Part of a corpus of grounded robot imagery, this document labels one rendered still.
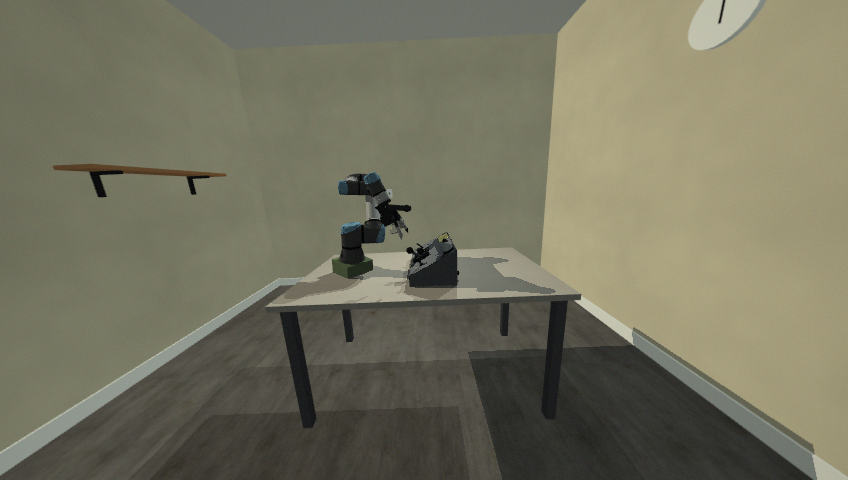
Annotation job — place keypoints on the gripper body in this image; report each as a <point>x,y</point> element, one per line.
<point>385,217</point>

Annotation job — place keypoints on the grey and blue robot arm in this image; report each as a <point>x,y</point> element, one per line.
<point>354,234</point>

